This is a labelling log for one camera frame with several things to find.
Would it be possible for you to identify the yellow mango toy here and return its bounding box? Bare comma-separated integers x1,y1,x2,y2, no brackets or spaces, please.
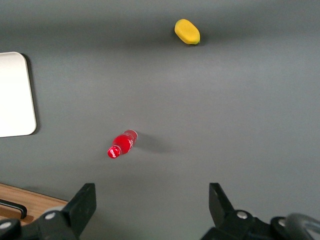
174,18,201,46

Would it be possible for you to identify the wooden tray with black handle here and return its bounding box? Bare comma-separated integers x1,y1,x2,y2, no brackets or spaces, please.
0,182,69,227

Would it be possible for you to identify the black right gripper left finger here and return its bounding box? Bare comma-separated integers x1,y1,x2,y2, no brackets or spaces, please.
0,182,97,240

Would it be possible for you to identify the white tray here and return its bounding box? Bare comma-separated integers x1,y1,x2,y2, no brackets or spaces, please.
0,51,38,138

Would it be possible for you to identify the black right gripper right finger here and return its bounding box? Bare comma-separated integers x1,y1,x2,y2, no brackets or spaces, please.
201,182,288,240

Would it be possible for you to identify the red soda bottle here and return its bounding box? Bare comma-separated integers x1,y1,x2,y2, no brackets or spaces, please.
107,129,139,160

